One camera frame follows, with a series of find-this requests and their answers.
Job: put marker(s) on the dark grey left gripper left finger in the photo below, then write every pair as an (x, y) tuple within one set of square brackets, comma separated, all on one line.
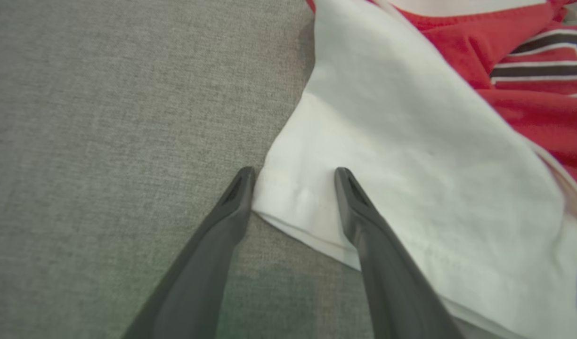
[(199, 282)]

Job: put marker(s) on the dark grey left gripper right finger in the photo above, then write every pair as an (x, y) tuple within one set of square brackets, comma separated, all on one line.
[(392, 292)]

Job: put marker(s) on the red and white jersey shirt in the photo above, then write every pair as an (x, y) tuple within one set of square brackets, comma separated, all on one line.
[(410, 141)]

